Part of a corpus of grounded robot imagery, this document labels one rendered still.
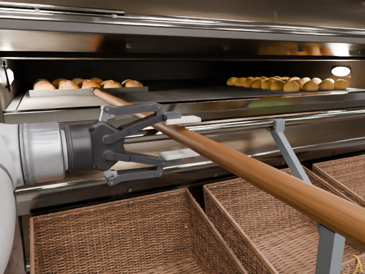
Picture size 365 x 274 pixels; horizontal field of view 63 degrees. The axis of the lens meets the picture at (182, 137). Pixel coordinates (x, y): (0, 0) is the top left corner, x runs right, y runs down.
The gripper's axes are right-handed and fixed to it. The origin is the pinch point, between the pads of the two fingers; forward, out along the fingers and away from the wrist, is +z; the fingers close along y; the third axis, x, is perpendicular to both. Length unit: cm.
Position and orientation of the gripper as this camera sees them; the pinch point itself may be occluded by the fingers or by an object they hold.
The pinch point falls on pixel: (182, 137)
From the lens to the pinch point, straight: 54.8
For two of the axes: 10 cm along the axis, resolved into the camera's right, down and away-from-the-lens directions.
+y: 0.0, 9.7, 2.4
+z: 9.0, -1.0, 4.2
